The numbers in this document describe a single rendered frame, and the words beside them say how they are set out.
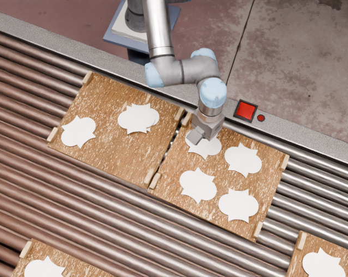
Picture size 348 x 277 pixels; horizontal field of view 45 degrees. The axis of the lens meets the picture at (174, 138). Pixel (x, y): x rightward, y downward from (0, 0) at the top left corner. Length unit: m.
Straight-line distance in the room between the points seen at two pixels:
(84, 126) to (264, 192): 0.70
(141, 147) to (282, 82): 1.51
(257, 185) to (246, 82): 1.36
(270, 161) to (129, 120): 0.54
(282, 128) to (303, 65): 1.35
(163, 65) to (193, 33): 1.75
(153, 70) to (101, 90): 0.47
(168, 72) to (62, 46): 0.71
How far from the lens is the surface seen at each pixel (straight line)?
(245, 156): 1.56
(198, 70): 1.26
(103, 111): 1.64
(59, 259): 1.50
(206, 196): 1.50
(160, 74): 1.25
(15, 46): 1.91
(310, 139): 1.69
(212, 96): 1.19
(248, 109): 1.66
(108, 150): 1.57
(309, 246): 1.54
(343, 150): 1.71
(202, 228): 1.50
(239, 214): 1.50
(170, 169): 1.53
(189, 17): 3.07
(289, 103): 2.81
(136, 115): 1.59
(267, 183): 1.56
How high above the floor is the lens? 2.39
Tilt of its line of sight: 67 degrees down
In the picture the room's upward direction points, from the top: 2 degrees clockwise
